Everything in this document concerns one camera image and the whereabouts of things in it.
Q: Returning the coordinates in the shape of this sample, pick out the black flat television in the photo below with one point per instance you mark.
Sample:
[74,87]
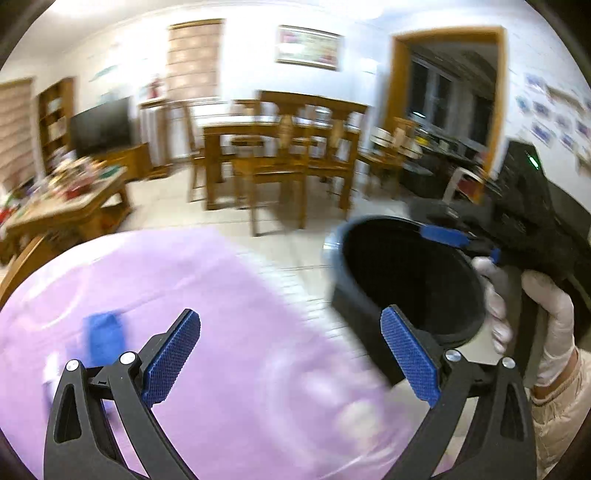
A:
[99,127]

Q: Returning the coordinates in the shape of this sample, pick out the wooden bookshelf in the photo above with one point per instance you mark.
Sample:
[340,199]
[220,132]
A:
[55,115]

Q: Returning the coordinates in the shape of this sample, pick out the wall photo stickers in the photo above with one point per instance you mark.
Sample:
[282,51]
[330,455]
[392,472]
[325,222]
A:
[549,110]

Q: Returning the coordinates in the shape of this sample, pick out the beige striped window blind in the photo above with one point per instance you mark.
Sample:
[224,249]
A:
[16,129]

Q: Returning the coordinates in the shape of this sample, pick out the wooden coffee table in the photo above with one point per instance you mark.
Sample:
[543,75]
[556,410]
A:
[69,203]

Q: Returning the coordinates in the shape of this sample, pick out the purple patterned blanket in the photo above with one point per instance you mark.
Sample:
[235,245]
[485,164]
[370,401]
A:
[231,332]

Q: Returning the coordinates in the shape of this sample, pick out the person's right forearm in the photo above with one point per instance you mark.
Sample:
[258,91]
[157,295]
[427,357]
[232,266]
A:
[563,415]

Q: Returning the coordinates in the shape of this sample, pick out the wooden dining table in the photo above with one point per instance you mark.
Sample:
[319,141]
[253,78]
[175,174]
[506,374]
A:
[244,131]

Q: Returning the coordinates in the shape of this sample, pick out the person's right hand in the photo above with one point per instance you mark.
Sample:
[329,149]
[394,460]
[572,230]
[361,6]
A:
[561,323]

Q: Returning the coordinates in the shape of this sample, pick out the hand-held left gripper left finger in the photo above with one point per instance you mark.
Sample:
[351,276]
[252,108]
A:
[171,355]

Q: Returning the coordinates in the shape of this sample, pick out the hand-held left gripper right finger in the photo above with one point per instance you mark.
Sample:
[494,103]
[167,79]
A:
[411,355]

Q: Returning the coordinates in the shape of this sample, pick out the white plastic chair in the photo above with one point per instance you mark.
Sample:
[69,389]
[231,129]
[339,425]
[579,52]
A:
[461,177]

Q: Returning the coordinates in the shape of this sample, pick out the black waste bin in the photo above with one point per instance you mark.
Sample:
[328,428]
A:
[406,267]

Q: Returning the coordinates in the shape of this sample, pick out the beige patterned window blind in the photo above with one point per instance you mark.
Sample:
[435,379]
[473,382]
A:
[194,60]

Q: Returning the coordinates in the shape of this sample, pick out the tall wooden plant stand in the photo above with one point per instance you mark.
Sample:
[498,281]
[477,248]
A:
[154,134]

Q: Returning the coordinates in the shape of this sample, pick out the blue flat packet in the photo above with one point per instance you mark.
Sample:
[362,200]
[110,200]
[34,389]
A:
[105,339]

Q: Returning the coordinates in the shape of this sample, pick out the wide framed wall picture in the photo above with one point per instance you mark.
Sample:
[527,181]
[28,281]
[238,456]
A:
[309,46]

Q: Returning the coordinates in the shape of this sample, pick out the wooden door frame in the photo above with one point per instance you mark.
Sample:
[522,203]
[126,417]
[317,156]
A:
[399,92]

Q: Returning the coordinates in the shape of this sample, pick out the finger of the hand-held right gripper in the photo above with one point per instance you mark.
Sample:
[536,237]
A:
[495,256]
[443,235]

